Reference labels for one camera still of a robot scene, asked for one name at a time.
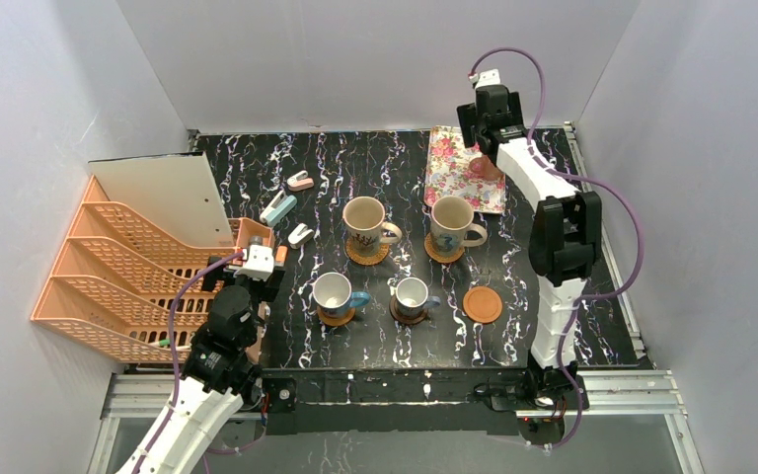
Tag woven rattan coaster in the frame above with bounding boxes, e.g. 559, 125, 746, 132
345, 237, 390, 267
424, 234, 465, 265

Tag orange capped glue stick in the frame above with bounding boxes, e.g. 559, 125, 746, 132
274, 246, 289, 268

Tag blue mug white inside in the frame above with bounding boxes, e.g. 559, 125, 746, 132
312, 272, 372, 316

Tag pink mini stapler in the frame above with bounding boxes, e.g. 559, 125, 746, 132
286, 170, 315, 192

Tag white folder board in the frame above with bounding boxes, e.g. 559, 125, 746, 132
89, 152, 234, 248

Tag blue white stapler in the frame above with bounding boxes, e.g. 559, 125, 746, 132
260, 190, 297, 228

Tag floral tray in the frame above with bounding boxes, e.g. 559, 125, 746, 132
423, 125, 506, 214

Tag small grey heart mug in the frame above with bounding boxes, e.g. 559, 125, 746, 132
392, 276, 442, 316

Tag orange mesh file rack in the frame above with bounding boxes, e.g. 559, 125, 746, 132
30, 174, 240, 364

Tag tall beige mug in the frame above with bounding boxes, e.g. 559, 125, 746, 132
429, 196, 489, 259

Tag dark walnut wooden coaster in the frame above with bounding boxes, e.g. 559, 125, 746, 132
389, 299, 428, 325

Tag light wooden coaster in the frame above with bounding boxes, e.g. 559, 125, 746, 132
463, 286, 503, 324
316, 307, 356, 327

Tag purple cable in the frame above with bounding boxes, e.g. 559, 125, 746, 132
470, 46, 647, 452
131, 251, 244, 474

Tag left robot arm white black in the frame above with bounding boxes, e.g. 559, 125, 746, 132
119, 244, 284, 473

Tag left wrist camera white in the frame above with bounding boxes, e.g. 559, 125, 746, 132
234, 245, 274, 281

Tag pink floral mug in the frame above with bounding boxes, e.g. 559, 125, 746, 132
469, 155, 504, 182

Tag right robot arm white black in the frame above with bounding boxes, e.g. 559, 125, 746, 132
457, 84, 602, 398

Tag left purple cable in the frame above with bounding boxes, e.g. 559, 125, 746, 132
131, 251, 244, 474

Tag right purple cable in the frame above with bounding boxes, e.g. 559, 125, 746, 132
470, 46, 647, 452

